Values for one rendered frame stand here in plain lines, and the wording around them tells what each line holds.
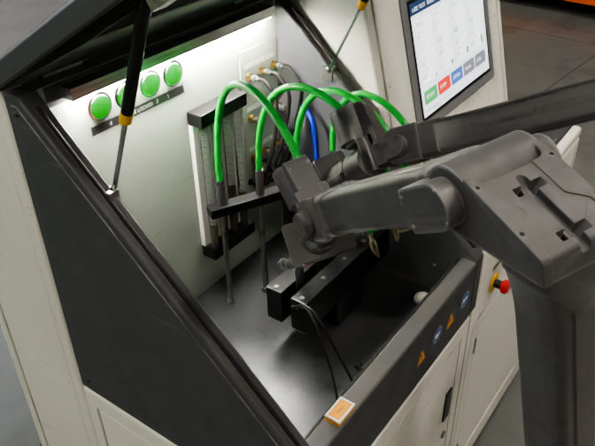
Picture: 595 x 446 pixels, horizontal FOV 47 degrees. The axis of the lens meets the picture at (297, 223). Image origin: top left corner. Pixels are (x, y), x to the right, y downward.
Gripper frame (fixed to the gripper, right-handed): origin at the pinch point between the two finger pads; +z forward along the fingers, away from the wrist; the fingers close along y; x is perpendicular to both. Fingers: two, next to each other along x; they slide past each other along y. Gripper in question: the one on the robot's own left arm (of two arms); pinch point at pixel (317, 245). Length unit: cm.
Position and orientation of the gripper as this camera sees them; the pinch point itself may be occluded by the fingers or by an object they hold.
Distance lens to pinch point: 114.0
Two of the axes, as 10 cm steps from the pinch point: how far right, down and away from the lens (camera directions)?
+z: 0.1, 1.9, 9.8
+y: -9.5, 3.0, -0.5
